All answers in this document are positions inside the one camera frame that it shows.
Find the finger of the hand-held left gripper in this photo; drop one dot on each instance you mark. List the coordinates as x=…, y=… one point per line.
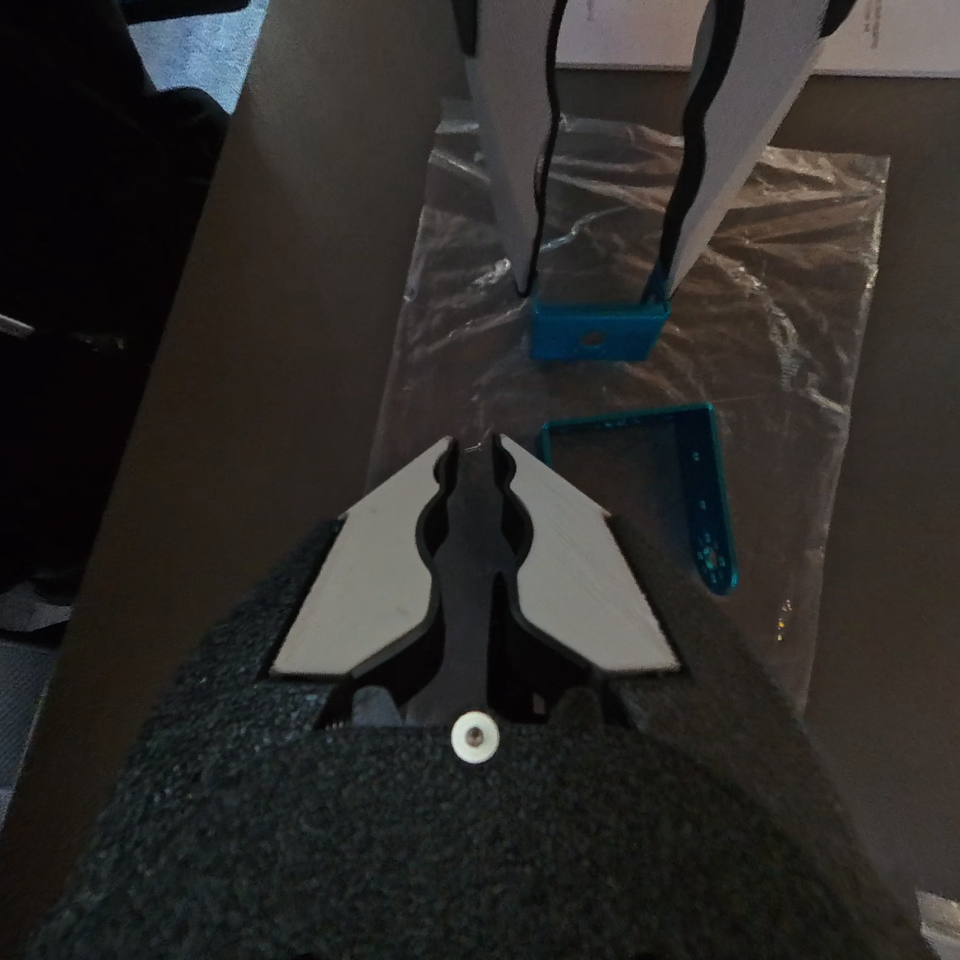
x=510, y=112
x=757, y=90

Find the assembly instruction manual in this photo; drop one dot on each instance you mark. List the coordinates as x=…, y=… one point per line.
x=630, y=30

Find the teal metal U bracket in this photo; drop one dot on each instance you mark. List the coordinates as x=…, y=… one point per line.
x=709, y=487

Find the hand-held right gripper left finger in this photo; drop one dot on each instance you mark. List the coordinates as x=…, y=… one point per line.
x=352, y=600

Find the large clear plastic bag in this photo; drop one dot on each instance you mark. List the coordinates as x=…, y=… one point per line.
x=787, y=300

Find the dark grey desk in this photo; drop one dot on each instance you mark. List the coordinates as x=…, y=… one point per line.
x=262, y=337

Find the small teal metal bracket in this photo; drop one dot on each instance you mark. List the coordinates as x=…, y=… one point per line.
x=570, y=337

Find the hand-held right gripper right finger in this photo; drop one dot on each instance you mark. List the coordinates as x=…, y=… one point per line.
x=592, y=592

